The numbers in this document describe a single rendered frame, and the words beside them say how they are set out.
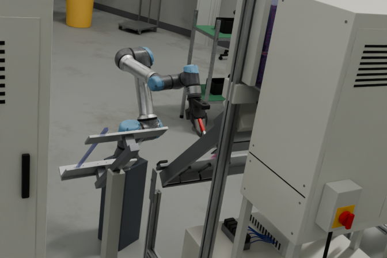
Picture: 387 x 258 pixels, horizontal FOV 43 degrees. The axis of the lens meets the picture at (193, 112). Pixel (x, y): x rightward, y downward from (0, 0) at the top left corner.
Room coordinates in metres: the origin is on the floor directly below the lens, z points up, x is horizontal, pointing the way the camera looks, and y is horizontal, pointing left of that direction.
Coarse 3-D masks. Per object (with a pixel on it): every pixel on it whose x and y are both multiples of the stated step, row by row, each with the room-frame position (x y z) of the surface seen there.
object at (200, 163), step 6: (234, 156) 2.12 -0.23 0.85; (240, 156) 2.14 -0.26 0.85; (246, 156) 2.17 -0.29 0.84; (198, 162) 2.04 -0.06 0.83; (204, 162) 2.06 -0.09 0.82; (210, 162) 2.09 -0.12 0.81; (234, 162) 2.21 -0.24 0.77; (240, 162) 2.24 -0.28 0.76; (186, 168) 2.07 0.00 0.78; (192, 168) 2.10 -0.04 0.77; (198, 168) 2.12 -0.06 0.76; (210, 168) 2.18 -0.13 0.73
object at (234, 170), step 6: (234, 168) 2.28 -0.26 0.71; (240, 168) 2.29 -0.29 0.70; (186, 174) 2.13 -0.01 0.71; (192, 174) 2.15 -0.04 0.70; (198, 174) 2.16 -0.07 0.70; (204, 174) 2.18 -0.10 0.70; (210, 174) 2.19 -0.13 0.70; (228, 174) 2.23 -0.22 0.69; (234, 174) 2.26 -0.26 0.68; (174, 180) 2.09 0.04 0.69; (186, 180) 2.11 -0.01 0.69; (192, 180) 2.13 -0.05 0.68
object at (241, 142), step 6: (240, 132) 1.82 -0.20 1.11; (246, 132) 1.84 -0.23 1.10; (234, 138) 1.87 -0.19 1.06; (240, 138) 1.89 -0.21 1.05; (246, 138) 1.91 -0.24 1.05; (234, 144) 1.80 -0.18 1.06; (240, 144) 1.82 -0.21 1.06; (246, 144) 1.84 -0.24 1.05; (216, 150) 1.81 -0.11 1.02; (234, 150) 1.88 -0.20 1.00; (240, 150) 1.90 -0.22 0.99
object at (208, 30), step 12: (192, 24) 4.58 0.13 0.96; (216, 24) 4.22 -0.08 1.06; (192, 36) 4.57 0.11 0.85; (216, 36) 4.20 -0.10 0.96; (228, 36) 4.31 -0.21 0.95; (192, 48) 4.57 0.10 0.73; (216, 48) 4.21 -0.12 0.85; (204, 84) 4.69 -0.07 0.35; (204, 96) 4.33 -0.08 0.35; (216, 96) 4.38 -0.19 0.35
